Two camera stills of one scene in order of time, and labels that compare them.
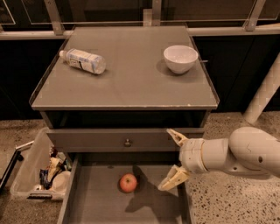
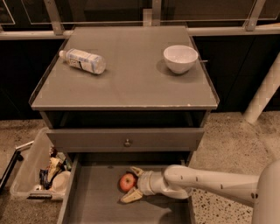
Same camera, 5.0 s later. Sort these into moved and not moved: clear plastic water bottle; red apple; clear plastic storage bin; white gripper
Moved: white gripper
Not moved: clear plastic water bottle; red apple; clear plastic storage bin
